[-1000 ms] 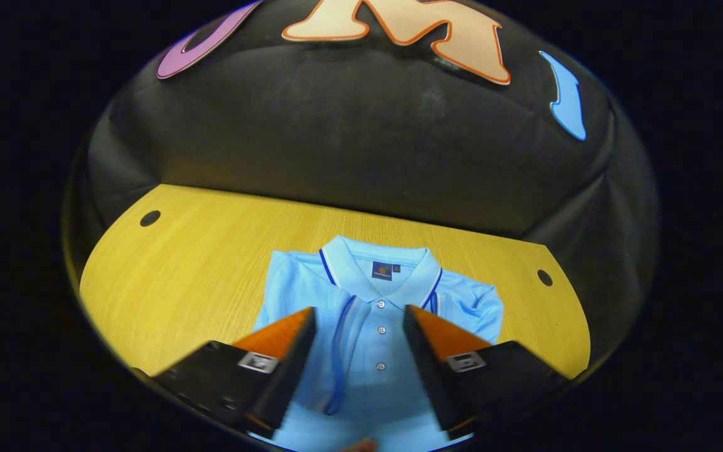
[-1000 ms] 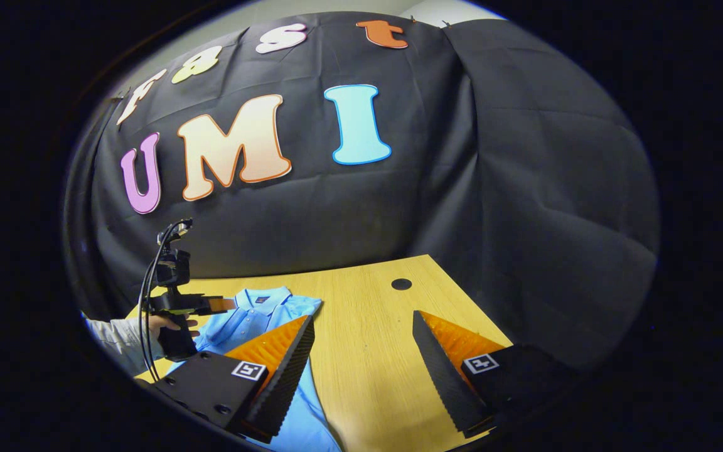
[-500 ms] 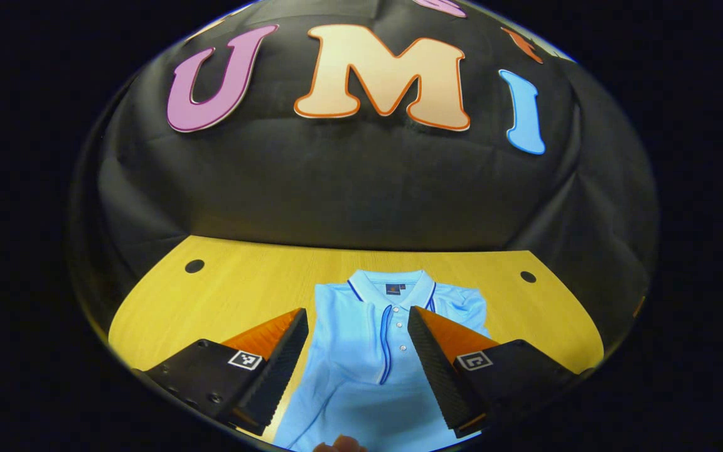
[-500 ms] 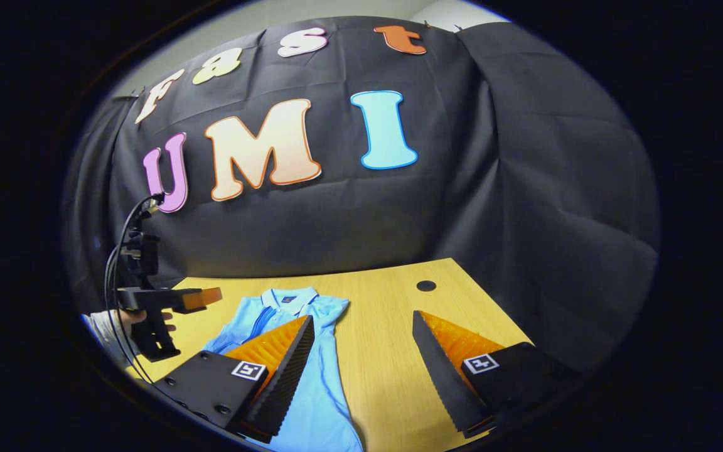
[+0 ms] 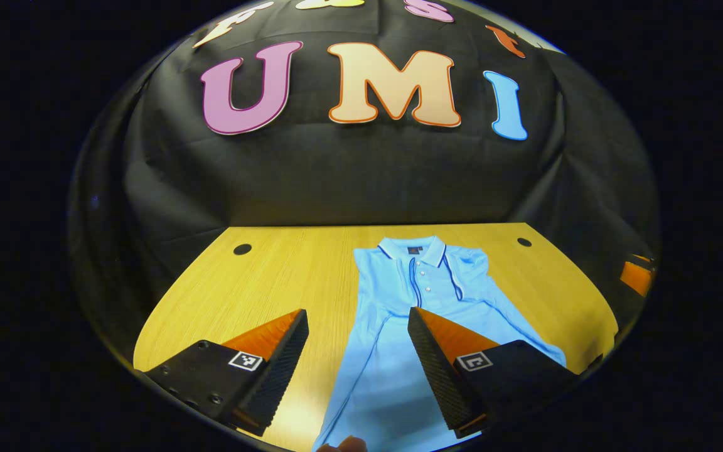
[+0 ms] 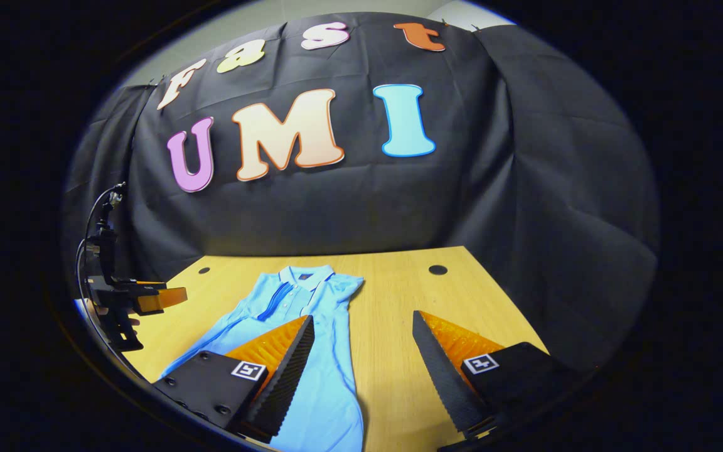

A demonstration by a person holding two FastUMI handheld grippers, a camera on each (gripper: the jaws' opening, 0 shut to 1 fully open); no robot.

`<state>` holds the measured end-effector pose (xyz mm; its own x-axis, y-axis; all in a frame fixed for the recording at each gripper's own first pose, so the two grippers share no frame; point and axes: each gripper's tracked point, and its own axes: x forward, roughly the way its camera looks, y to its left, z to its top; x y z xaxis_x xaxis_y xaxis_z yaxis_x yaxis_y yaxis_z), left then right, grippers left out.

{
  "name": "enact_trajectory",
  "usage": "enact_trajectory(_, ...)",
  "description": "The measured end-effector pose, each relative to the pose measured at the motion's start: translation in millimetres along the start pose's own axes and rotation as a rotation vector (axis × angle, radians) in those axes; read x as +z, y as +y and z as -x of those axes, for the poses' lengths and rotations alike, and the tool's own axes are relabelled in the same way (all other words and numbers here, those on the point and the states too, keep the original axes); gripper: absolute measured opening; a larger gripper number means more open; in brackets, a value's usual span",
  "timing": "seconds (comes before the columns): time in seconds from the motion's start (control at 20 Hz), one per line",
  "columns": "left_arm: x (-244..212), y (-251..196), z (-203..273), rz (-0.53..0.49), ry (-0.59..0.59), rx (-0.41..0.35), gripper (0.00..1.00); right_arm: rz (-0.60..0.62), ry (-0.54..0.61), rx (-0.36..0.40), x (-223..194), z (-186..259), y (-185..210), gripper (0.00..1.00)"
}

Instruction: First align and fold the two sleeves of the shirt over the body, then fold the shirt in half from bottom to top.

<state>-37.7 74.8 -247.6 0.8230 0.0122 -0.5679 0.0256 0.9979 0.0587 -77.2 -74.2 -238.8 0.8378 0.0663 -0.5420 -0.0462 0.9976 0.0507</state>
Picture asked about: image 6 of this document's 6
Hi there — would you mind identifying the light blue polo T-shirt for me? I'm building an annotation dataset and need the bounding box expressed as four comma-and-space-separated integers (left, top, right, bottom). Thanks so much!
159, 264, 365, 452

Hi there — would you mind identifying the thin black cable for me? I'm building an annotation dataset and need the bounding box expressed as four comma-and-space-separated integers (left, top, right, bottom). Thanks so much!
75, 182, 127, 362

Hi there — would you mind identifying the black backdrop cloth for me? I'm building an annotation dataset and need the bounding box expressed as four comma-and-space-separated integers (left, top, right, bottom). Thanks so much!
60, 11, 660, 377

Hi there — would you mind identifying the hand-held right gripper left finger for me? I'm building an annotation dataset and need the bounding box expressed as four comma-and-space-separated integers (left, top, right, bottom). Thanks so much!
153, 314, 315, 443

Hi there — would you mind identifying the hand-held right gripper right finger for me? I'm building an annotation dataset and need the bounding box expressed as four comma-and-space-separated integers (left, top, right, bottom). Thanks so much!
412, 309, 582, 440

